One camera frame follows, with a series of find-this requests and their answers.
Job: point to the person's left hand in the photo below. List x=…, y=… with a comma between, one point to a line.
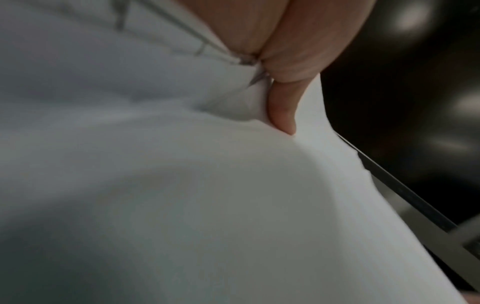
x=300, y=35

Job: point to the stack of white printed papers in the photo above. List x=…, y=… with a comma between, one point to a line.
x=150, y=163

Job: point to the large black monitor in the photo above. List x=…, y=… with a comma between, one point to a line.
x=405, y=104

